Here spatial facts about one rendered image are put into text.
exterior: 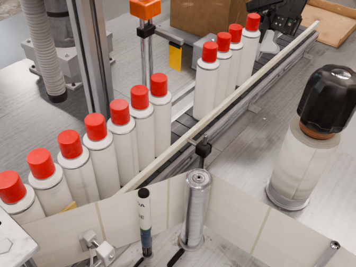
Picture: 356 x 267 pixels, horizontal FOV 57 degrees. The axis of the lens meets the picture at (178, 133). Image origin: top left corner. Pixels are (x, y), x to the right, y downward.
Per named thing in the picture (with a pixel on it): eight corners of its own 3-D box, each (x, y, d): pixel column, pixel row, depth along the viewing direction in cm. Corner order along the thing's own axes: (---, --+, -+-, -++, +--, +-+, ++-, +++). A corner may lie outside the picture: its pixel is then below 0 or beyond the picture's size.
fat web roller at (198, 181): (193, 257, 59) (202, 195, 45) (173, 241, 61) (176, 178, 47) (207, 238, 61) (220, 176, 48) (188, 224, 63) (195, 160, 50)
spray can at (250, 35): (243, 90, 94) (258, 22, 80) (228, 83, 96) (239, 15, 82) (252, 82, 97) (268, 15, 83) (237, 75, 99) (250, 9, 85)
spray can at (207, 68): (204, 125, 83) (213, 53, 69) (188, 116, 85) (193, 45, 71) (216, 115, 86) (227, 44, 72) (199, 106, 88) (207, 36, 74)
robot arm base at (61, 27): (76, 51, 95) (68, 18, 89) (33, 42, 99) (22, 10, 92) (102, 28, 106) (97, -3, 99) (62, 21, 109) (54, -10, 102)
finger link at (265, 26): (259, 43, 92) (273, 11, 89) (254, 41, 93) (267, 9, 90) (264, 44, 96) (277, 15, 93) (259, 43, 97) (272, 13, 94)
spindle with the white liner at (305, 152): (297, 219, 65) (363, 100, 44) (257, 194, 69) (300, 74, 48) (315, 190, 70) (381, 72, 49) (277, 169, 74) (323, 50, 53)
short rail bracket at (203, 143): (202, 177, 78) (206, 141, 69) (192, 170, 79) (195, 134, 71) (210, 168, 80) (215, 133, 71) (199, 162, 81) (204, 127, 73)
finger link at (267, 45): (267, 65, 93) (281, 33, 90) (248, 58, 96) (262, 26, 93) (270, 66, 96) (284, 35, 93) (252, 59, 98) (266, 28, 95)
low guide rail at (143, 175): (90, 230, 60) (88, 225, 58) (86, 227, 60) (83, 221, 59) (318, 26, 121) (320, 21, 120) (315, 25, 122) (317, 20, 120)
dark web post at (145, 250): (147, 260, 58) (143, 198, 45) (140, 254, 59) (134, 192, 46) (154, 252, 59) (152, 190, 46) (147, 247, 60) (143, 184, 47)
